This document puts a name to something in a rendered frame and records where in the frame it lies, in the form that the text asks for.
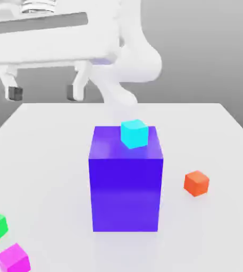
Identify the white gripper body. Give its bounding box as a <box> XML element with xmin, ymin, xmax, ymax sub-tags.
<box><xmin>0</xmin><ymin>11</ymin><xmax>122</xmax><ymax>69</ymax></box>

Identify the small cyan cube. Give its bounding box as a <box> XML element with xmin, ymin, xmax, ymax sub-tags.
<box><xmin>120</xmin><ymin>118</ymin><xmax>149</xmax><ymax>150</ymax></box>

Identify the small orange cube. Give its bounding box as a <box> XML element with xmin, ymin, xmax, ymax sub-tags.
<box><xmin>183</xmin><ymin>169</ymin><xmax>211</xmax><ymax>198</ymax></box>

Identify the small magenta cube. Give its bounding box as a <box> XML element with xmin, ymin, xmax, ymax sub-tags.
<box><xmin>0</xmin><ymin>242</ymin><xmax>31</xmax><ymax>272</ymax></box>

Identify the large purple box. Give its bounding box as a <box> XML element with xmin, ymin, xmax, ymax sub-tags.
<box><xmin>88</xmin><ymin>125</ymin><xmax>164</xmax><ymax>233</ymax></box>

